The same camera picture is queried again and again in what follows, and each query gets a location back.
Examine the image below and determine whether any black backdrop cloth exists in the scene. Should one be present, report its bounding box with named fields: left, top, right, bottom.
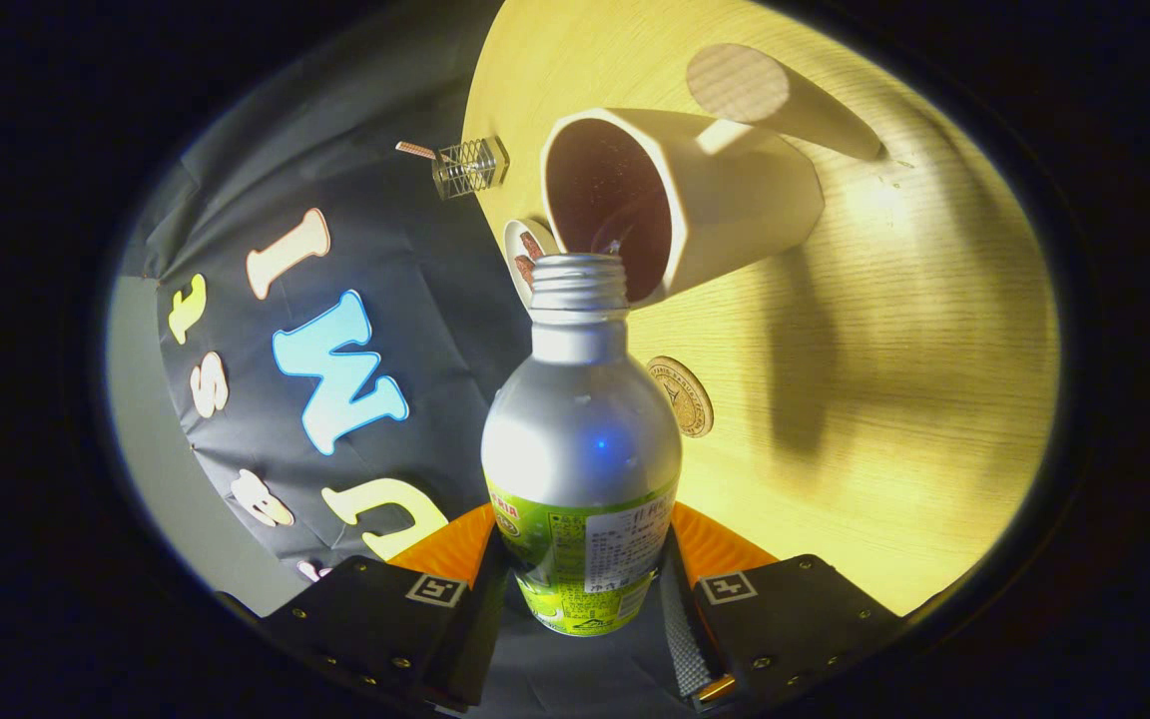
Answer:
left=141, top=0, right=696, bottom=719

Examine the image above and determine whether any white oval plate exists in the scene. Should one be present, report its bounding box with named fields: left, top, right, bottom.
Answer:
left=503, top=218, right=561, bottom=301

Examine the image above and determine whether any round cork coaster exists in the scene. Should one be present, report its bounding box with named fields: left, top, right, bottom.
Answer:
left=647, top=356, right=715, bottom=438

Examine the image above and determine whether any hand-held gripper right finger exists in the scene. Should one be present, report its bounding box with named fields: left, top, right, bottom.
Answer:
left=657, top=502, right=905, bottom=712

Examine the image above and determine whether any light wooden table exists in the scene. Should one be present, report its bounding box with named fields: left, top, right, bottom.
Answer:
left=462, top=0, right=1063, bottom=617

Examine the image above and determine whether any silver bottle with green label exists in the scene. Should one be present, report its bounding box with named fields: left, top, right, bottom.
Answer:
left=481, top=254, right=683, bottom=638

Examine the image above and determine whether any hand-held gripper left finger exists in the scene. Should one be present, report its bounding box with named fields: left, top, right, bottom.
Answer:
left=261, top=502, right=511, bottom=712

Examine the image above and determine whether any wire mesh holder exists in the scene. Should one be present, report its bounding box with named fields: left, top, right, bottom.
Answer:
left=432, top=135, right=511, bottom=201

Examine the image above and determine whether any cream cup with wooden handle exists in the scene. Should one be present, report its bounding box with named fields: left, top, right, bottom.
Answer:
left=539, top=42, right=885, bottom=307

